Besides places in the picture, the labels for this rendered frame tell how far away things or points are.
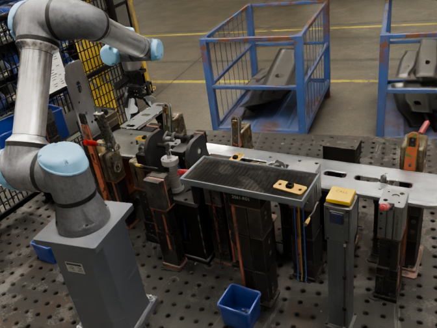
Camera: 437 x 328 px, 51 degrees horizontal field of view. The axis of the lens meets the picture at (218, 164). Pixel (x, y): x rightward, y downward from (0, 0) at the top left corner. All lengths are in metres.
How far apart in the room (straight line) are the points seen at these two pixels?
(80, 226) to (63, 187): 0.12
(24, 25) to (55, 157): 0.39
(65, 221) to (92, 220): 0.07
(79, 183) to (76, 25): 0.43
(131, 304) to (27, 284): 0.54
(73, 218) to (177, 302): 0.50
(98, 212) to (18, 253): 0.83
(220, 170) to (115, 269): 0.41
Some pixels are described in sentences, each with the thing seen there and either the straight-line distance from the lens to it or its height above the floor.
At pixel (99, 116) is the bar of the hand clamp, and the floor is 1.20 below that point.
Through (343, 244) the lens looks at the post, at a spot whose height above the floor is 1.03.
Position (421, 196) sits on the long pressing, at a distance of 1.49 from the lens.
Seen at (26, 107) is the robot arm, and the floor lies 1.42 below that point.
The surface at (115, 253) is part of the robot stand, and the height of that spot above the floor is 1.01.
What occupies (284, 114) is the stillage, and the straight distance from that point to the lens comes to 4.06.
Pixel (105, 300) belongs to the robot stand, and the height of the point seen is 0.89.
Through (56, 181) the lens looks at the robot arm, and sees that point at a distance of 1.25.
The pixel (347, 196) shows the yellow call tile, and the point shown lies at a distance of 1.19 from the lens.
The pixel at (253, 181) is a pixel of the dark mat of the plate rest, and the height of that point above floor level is 1.16.
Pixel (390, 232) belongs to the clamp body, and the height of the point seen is 0.97.
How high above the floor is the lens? 1.83
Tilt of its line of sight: 29 degrees down
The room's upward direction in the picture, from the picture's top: 9 degrees counter-clockwise
